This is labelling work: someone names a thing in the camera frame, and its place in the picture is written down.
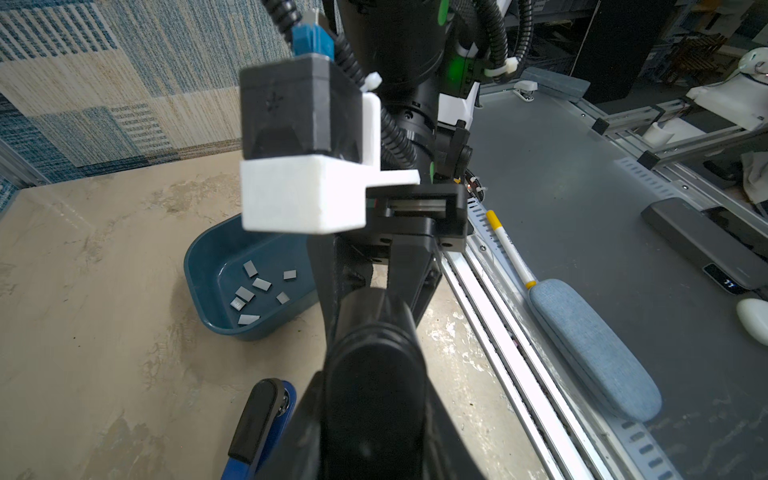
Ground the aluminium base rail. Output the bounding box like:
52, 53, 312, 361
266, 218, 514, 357
441, 199, 680, 479

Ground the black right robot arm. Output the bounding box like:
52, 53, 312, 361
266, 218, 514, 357
239, 1, 532, 340

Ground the blue and black stapler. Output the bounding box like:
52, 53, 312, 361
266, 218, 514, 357
221, 378, 297, 480

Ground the yellow white marker pen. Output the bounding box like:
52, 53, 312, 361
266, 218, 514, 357
486, 210, 537, 290

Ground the teal plastic tray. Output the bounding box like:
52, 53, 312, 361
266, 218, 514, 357
183, 215, 318, 341

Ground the white computer mouse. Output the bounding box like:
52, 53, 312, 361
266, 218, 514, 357
736, 298, 768, 346

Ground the grey-blue fabric case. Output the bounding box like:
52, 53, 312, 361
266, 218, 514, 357
528, 279, 663, 423

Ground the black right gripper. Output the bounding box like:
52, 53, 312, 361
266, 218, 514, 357
307, 119, 474, 342

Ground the dark grey power bank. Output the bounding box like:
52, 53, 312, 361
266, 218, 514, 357
641, 197, 767, 295

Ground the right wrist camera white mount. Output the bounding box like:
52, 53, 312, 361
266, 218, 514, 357
238, 52, 421, 235

